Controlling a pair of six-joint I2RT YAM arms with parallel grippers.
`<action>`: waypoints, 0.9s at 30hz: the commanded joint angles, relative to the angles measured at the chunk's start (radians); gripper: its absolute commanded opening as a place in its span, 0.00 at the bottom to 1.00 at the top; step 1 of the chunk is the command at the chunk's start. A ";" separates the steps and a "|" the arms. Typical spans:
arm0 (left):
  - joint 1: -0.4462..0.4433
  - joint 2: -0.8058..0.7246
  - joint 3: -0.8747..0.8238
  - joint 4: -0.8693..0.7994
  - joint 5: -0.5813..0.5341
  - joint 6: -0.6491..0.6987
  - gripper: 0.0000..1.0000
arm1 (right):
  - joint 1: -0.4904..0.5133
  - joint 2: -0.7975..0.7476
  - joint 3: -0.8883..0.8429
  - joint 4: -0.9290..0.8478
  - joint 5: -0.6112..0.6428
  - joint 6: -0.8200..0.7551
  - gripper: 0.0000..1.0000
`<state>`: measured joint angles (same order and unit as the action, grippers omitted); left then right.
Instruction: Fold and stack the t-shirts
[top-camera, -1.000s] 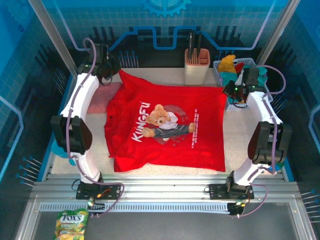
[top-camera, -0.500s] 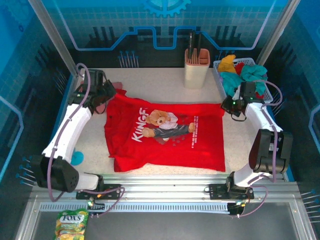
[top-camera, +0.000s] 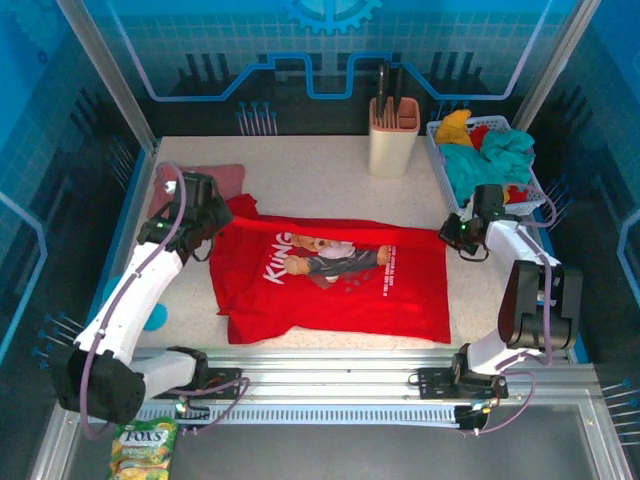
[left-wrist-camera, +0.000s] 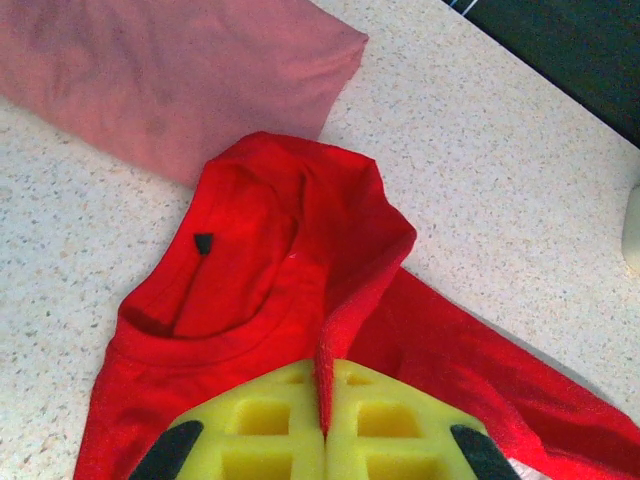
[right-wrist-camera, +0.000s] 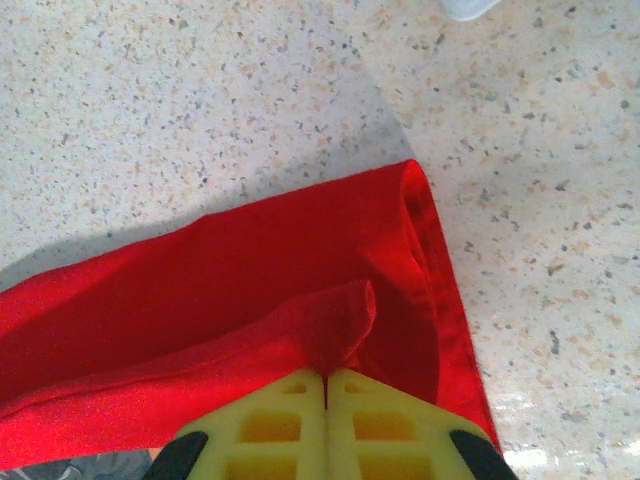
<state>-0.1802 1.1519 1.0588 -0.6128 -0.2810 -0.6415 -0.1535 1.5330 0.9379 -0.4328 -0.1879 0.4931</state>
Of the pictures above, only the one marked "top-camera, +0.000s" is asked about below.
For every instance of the teal t-shirt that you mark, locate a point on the teal t-shirt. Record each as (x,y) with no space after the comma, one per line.
(480,165)

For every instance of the blue plastic goblet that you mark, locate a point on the blue plastic goblet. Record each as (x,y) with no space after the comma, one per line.
(160,317)

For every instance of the aluminium rail base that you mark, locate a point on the aluminium rail base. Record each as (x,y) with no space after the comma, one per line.
(325,372)

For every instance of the yellow t-shirt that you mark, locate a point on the yellow t-shirt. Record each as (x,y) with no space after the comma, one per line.
(452,130)

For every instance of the beige pink knife block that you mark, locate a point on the beige pink knife block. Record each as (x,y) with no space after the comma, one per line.
(392,147)

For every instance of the aluminium enclosure post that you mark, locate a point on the aluminium enclosure post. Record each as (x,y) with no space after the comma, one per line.
(110,80)
(555,60)

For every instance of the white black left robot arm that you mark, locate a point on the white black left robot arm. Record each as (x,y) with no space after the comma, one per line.
(125,305)

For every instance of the crumpled red garment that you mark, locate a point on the crumpled red garment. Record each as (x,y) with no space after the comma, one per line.
(480,136)

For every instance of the white plastic basket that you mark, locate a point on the white plastic basket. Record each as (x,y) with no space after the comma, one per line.
(442,165)

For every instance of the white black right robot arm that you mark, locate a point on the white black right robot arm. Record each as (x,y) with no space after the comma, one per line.
(520,240)

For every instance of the red bear print t-shirt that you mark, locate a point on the red bear print t-shirt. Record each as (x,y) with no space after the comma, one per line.
(350,310)

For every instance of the folded pink t-shirt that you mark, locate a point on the folded pink t-shirt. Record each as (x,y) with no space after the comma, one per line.
(230,180)

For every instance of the green Fox's candy bag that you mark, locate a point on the green Fox's candy bag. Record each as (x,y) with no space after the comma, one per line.
(145,450)

